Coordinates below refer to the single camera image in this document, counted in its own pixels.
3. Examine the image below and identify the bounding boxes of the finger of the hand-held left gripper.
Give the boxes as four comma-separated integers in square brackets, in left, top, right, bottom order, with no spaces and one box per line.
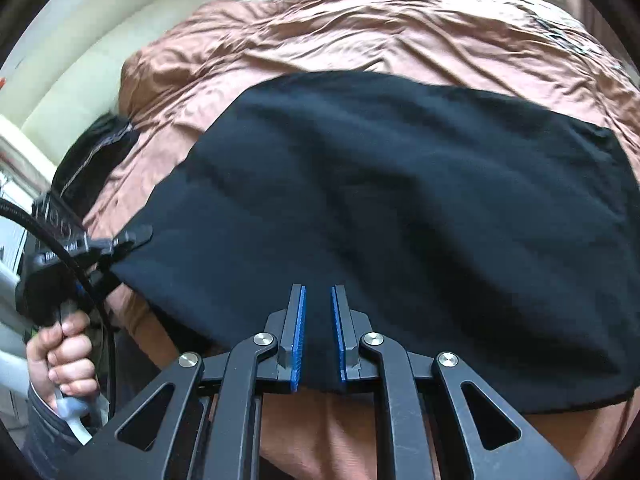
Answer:
[75,267,123,311]
[87,225,153,261]

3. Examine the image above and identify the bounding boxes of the pile of dark folded clothes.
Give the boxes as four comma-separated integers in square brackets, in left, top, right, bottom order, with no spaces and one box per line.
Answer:
[50,112,142,221]

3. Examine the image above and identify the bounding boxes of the brown blanket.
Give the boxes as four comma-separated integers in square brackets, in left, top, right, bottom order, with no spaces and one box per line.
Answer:
[82,0,640,480]

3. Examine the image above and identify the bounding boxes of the person's left hand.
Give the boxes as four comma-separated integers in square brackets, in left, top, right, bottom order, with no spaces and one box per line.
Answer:
[25,310,98,411]

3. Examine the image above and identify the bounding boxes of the person's left forearm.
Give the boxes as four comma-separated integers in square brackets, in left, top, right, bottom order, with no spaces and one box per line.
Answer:
[22,382,96,466]

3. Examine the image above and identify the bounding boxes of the black pants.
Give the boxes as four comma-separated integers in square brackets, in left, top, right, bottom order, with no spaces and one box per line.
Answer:
[107,71,640,413]

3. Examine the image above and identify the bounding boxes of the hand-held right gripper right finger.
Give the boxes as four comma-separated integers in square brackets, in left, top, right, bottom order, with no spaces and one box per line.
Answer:
[330,284,583,480]

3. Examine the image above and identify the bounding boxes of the cream padded headboard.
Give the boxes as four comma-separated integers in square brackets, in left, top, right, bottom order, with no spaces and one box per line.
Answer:
[0,0,271,136]

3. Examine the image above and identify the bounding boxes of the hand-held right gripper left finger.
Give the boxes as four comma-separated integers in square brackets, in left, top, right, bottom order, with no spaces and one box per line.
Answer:
[85,284,307,480]

